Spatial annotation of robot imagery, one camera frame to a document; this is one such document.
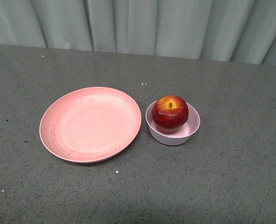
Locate red yellow apple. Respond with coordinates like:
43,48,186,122
152,95,189,134

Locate light pink bowl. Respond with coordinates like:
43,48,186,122
145,101,200,146

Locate pink round plate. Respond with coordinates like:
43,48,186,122
39,87,142,163

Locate white pleated curtain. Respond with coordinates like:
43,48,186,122
0,0,276,65

